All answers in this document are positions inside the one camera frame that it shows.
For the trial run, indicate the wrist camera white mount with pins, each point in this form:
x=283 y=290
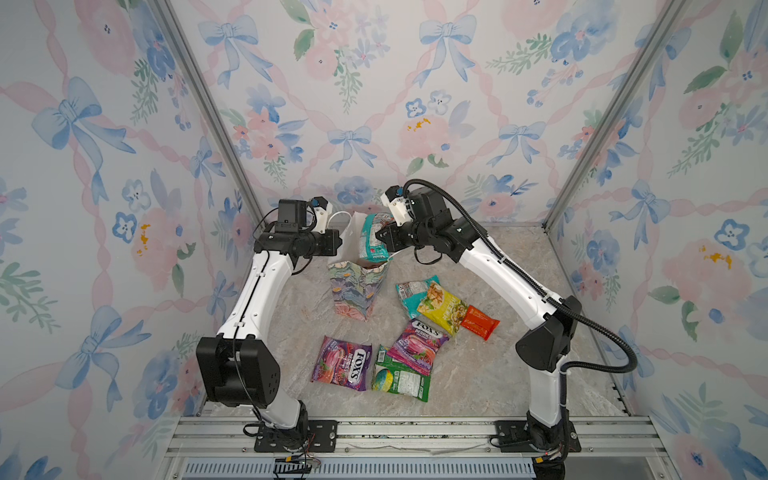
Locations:
x=395 y=200
x=322 y=210

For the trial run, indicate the aluminium front rail frame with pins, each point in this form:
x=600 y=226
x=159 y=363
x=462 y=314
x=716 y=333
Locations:
x=417 y=448

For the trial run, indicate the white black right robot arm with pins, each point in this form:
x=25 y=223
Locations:
x=545 y=346

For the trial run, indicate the red orange snack packet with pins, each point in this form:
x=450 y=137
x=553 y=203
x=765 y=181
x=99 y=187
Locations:
x=479 y=323

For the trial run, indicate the green Fox's candy bag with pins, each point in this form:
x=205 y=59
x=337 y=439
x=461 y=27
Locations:
x=394 y=377

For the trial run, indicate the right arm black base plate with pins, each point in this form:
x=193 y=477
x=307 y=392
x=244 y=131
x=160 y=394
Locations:
x=523 y=436

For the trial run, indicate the aluminium corner post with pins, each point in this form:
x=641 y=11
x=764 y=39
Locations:
x=180 y=47
x=658 y=35

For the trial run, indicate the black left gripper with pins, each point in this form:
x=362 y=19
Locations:
x=332 y=245

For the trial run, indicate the left aluminium corner post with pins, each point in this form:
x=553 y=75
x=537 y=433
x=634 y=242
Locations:
x=180 y=47

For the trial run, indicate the yellow snack bag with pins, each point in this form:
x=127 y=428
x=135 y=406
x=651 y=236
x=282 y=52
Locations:
x=443 y=308

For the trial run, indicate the right aluminium corner post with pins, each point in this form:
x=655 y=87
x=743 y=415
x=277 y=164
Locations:
x=658 y=35

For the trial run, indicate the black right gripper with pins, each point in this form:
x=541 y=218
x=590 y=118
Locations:
x=391 y=233

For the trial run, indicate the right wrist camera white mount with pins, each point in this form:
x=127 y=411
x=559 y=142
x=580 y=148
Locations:
x=395 y=200

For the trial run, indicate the purple fox's bag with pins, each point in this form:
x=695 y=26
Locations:
x=417 y=346
x=343 y=363

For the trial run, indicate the teal fox's bag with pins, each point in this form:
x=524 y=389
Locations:
x=410 y=294
x=372 y=249

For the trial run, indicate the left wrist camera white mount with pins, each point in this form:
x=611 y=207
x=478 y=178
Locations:
x=322 y=210

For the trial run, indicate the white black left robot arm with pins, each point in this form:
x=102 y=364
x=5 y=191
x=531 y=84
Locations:
x=236 y=364

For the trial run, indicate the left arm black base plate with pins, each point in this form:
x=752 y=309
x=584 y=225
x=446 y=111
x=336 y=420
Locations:
x=313 y=436

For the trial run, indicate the floral paper gift bag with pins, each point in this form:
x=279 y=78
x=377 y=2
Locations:
x=354 y=282

